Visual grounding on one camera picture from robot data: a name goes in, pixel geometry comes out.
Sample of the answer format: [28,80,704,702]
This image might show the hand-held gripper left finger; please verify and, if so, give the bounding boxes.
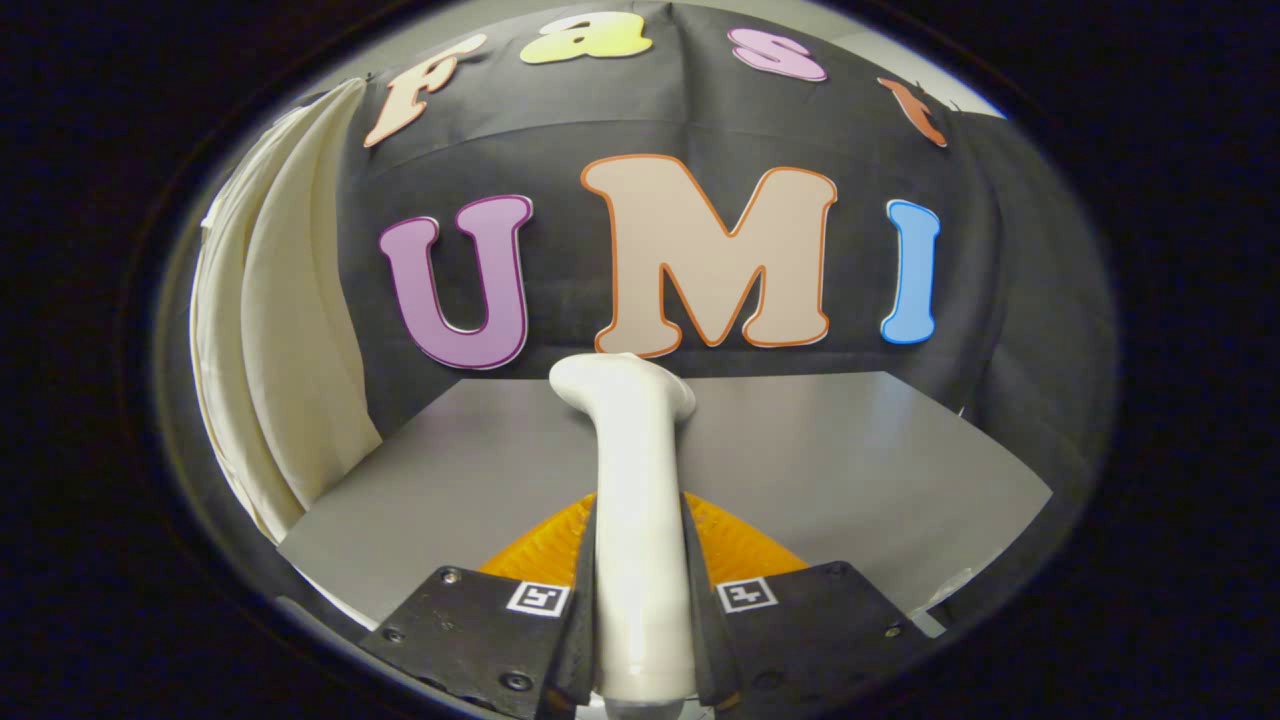
[360,490,601,720]

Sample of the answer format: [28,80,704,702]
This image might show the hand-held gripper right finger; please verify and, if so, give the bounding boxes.
[680,492,926,716]

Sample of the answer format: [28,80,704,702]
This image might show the white garment steamer head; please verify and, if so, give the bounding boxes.
[548,352,701,706]

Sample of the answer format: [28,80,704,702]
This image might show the cream button shirt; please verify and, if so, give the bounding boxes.
[190,78,383,544]

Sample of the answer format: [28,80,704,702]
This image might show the grey and cream cabinet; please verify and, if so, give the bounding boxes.
[278,372,1053,631]

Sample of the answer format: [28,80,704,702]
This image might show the black backdrop cloth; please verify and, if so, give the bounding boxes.
[300,0,1116,471]

